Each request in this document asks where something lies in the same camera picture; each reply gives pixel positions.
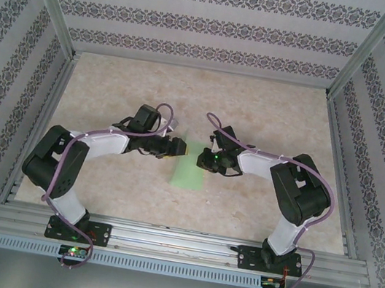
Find aluminium table rail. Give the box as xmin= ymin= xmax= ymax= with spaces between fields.
xmin=0 ymin=44 xmax=82 ymax=213
xmin=71 ymin=44 xmax=332 ymax=96
xmin=302 ymin=96 xmax=383 ymax=260

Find grey slotted cable duct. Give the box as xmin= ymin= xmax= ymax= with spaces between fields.
xmin=0 ymin=232 xmax=263 ymax=288

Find aluminium rear table rail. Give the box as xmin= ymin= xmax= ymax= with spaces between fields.
xmin=71 ymin=44 xmax=332 ymax=96

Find long aluminium mounting rail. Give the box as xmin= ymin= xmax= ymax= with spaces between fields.
xmin=0 ymin=198 xmax=370 ymax=288

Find light green paper sheet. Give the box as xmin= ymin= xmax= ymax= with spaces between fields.
xmin=166 ymin=128 xmax=213 ymax=193

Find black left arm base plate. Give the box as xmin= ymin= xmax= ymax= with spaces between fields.
xmin=44 ymin=214 xmax=113 ymax=249

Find left circuit board with LED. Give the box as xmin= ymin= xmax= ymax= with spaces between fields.
xmin=59 ymin=244 xmax=89 ymax=260

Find aluminium right table rail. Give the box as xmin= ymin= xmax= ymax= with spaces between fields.
xmin=302 ymin=96 xmax=383 ymax=260

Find right circuit board with LED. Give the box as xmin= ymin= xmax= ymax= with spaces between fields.
xmin=262 ymin=276 xmax=285 ymax=288

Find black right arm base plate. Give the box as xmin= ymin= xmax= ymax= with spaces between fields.
xmin=236 ymin=244 xmax=306 ymax=280

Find aluminium right frame post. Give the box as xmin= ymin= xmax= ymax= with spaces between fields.
xmin=324 ymin=0 xmax=385 ymax=109

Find circuit board with led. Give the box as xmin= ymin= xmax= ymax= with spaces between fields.
xmin=262 ymin=276 xmax=285 ymax=288
xmin=59 ymin=244 xmax=89 ymax=260

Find aluminium left table rail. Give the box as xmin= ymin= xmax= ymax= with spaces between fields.
xmin=0 ymin=44 xmax=82 ymax=213

